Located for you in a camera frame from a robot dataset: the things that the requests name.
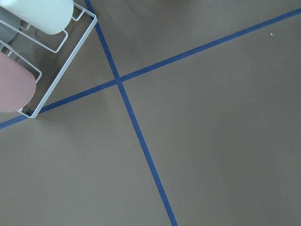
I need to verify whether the pink cup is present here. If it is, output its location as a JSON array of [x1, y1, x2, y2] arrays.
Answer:
[[0, 53, 36, 113]]

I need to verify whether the mint green cup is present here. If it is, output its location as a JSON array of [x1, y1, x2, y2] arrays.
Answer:
[[0, 0, 74, 35]]

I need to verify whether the grey cup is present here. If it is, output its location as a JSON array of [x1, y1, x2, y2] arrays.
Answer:
[[0, 7, 21, 43]]

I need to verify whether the white wire cup rack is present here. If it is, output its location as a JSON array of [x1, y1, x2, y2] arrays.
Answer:
[[0, 2, 97, 118]]

